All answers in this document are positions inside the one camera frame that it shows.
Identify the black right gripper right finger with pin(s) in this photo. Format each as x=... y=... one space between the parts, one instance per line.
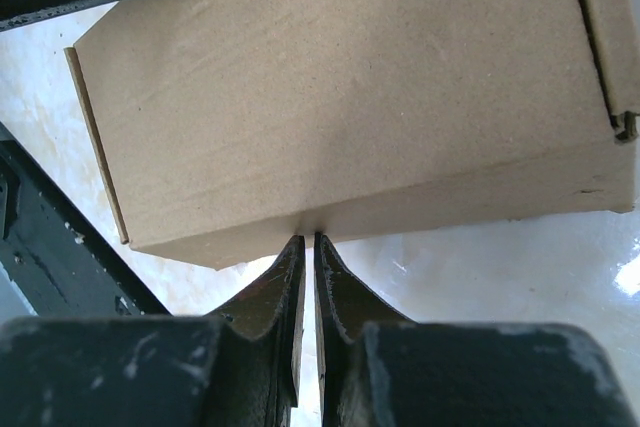
x=378 y=367

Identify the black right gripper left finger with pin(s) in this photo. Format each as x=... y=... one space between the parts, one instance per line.
x=236 y=366

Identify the brown cardboard box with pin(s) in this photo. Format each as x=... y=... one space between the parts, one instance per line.
x=224 y=127

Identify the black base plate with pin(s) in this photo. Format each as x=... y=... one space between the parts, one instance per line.
x=55 y=257

